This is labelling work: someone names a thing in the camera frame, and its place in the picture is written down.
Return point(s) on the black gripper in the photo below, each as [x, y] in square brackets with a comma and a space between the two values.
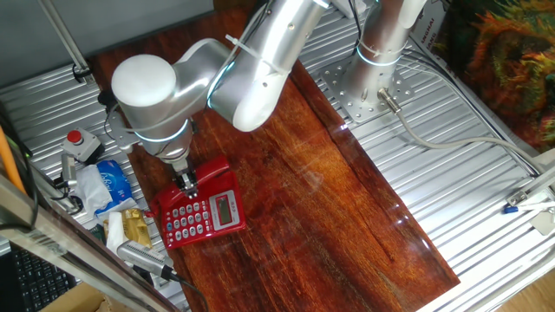
[182, 168]

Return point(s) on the red telephone handset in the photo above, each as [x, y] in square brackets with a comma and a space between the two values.
[212, 171]

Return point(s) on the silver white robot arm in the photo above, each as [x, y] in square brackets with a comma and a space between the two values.
[260, 65]

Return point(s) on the red telephone base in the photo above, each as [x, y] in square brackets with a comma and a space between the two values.
[225, 212]

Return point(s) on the gold tissue pack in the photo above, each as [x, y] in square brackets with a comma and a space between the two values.
[136, 225]

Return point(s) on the blue tissue pack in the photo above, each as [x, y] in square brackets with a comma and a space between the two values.
[115, 184]

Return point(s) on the grey box red stop button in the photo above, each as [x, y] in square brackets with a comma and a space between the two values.
[82, 145]

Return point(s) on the reddish brown wooden board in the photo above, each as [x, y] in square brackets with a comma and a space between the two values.
[303, 195]

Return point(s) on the brown cardboard box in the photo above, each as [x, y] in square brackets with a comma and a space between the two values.
[78, 301]

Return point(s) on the black computer keyboard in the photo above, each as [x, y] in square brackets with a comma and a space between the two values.
[39, 281]

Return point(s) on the orange pole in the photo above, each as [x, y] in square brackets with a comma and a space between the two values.
[8, 162]

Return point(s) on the silver robot mounting plate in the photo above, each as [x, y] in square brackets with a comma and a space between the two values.
[338, 82]

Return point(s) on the grey metal pole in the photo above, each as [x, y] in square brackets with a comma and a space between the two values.
[65, 39]

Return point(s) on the blue capped white pen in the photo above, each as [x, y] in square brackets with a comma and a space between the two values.
[511, 209]

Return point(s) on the colourful printed poster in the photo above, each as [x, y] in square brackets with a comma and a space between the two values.
[498, 56]

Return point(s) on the white paper tag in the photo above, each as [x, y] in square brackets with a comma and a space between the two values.
[544, 223]

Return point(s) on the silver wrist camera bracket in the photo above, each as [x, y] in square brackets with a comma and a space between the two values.
[121, 136]

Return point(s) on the small silver camera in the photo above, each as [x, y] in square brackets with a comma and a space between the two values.
[68, 169]

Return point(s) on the metal edged frame bar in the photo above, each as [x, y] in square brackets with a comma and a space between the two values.
[65, 247]

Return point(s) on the aluminium profile bracket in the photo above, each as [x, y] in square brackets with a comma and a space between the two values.
[537, 182]

